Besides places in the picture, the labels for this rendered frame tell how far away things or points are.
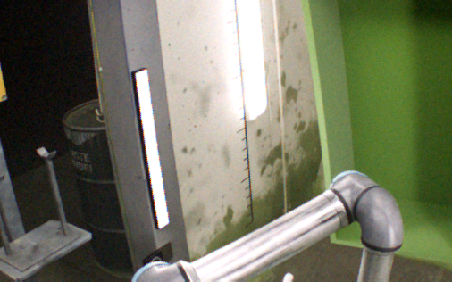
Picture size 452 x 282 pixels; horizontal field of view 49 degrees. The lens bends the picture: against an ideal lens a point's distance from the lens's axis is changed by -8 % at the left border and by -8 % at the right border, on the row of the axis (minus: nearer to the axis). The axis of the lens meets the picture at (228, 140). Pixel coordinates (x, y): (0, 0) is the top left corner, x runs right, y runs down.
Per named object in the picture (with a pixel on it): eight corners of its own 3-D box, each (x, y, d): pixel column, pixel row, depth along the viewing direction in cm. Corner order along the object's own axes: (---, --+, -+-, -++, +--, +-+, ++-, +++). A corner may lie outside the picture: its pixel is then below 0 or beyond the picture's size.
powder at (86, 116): (54, 116, 284) (53, 114, 283) (137, 93, 311) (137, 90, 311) (85, 140, 242) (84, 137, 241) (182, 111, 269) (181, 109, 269)
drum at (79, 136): (79, 245, 316) (48, 111, 283) (157, 216, 345) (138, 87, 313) (116, 290, 270) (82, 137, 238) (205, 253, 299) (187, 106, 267)
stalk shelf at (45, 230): (54, 221, 187) (53, 218, 186) (92, 238, 174) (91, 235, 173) (-15, 261, 164) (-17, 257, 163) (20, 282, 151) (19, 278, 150)
